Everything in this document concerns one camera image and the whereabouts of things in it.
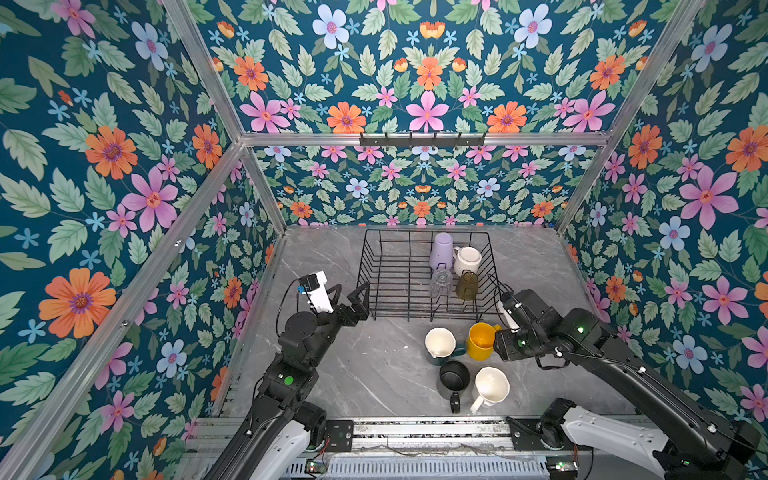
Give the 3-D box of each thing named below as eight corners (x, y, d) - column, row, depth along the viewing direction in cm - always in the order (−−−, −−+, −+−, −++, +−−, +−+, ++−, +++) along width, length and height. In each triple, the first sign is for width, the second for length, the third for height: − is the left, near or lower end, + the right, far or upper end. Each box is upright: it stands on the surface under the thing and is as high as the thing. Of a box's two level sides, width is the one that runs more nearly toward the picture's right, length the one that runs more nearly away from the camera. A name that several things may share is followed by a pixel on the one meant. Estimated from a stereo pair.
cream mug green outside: (424, 369, 86) (426, 355, 78) (423, 342, 91) (424, 327, 83) (461, 369, 86) (467, 355, 77) (458, 342, 91) (464, 327, 83)
